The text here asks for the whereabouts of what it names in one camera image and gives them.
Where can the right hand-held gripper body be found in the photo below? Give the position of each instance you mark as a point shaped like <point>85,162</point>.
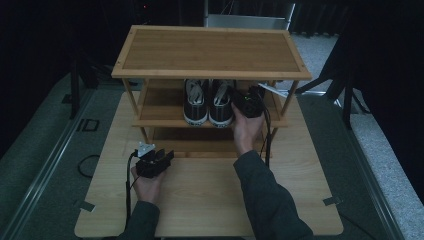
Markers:
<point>250,103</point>

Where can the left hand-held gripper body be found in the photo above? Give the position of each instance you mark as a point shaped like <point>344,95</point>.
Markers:
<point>150,165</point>

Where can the black white canvas sneaker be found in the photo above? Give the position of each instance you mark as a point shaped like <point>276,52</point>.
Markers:
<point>220,106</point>
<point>196,103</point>

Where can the wooden three-tier shoe rack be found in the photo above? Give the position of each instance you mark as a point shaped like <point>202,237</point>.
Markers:
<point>210,50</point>

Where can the person's left hand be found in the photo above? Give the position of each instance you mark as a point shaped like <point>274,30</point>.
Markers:
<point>148,186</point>

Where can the person's right hand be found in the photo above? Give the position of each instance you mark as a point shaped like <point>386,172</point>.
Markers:
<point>246,133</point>

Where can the white board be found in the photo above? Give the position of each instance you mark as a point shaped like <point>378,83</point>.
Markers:
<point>246,21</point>

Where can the black rectangular floor marker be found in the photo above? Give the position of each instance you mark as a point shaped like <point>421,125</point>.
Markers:
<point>88,125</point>

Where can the black metal stand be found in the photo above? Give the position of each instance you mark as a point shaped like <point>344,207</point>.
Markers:
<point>346,100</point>
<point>74,96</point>

